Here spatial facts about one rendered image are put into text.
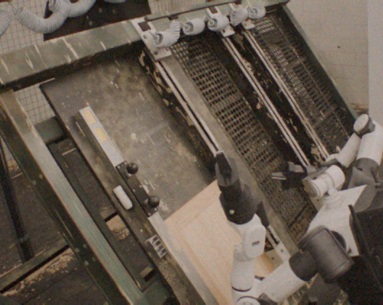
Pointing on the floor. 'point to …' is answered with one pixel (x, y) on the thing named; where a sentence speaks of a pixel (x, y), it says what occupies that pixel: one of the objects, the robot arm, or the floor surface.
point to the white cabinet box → (381, 64)
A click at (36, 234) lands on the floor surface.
